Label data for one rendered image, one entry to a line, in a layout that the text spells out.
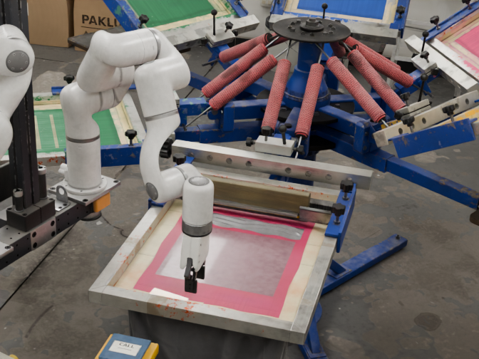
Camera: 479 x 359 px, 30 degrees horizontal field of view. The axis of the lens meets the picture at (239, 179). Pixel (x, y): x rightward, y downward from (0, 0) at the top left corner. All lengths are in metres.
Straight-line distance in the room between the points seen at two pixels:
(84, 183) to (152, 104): 0.48
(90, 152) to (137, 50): 0.41
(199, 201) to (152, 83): 0.30
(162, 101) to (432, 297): 2.39
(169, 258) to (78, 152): 0.40
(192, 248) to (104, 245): 2.31
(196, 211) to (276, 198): 0.66
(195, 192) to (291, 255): 0.60
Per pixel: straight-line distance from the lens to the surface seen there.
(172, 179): 2.16
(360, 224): 4.76
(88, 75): 2.35
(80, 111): 2.44
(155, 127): 2.16
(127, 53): 2.21
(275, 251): 2.65
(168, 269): 2.54
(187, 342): 2.51
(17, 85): 2.12
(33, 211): 2.41
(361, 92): 3.26
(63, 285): 4.20
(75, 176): 2.54
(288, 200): 2.76
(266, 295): 2.46
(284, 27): 3.45
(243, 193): 2.79
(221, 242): 2.67
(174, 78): 2.18
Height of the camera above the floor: 2.35
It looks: 27 degrees down
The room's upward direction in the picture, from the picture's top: 3 degrees clockwise
